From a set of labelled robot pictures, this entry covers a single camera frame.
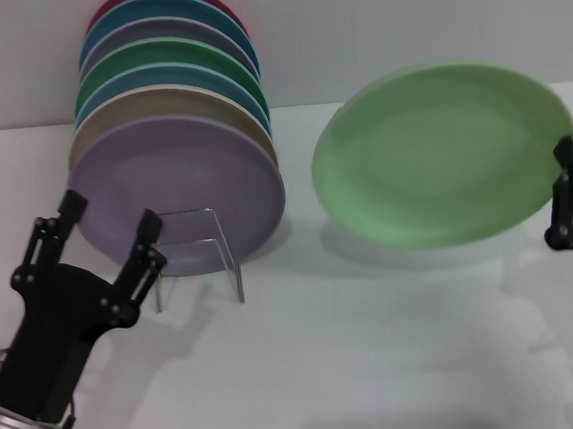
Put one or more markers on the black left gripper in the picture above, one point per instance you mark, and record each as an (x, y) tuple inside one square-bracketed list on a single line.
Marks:
[(55, 320)]

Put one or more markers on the light green plate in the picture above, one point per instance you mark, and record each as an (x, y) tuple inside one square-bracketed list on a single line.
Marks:
[(437, 161)]

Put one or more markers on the clear acrylic plate rack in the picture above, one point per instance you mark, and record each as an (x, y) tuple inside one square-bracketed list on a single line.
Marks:
[(186, 212)]

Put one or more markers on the lavender plate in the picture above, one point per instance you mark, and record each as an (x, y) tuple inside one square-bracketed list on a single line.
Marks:
[(178, 184)]

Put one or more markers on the beige plate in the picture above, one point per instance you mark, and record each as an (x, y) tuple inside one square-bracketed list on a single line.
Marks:
[(156, 104)]

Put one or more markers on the light blue plate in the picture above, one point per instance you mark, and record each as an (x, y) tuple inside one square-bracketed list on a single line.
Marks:
[(154, 77)]

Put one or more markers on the dark green plate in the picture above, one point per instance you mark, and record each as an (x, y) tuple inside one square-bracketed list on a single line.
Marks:
[(152, 52)]

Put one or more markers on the grey purple plate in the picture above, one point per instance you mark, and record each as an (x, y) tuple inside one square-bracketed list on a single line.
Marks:
[(160, 29)]

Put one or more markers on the teal blue plate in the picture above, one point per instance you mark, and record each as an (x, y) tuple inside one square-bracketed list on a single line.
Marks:
[(158, 7)]

